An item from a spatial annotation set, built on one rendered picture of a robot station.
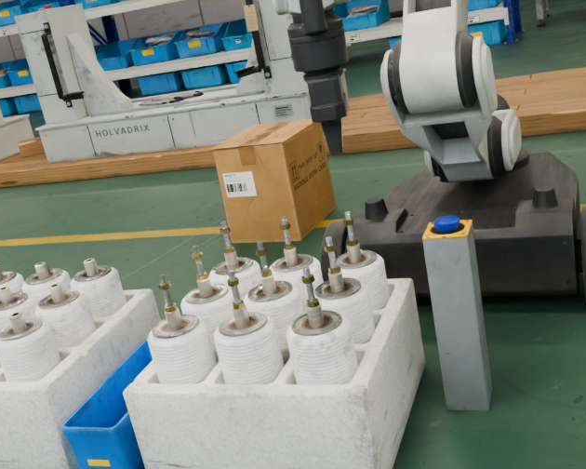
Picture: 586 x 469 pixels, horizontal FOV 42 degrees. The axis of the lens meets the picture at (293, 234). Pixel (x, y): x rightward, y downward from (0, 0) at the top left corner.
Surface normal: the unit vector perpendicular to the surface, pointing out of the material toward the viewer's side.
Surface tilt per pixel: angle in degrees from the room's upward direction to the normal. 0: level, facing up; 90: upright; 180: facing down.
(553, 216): 45
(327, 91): 90
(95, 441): 92
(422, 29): 41
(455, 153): 60
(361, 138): 90
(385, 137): 90
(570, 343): 0
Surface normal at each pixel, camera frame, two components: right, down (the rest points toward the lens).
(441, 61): -0.40, -0.04
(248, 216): -0.40, 0.35
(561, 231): -0.38, -0.40
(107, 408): 0.93, -0.11
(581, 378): -0.18, -0.93
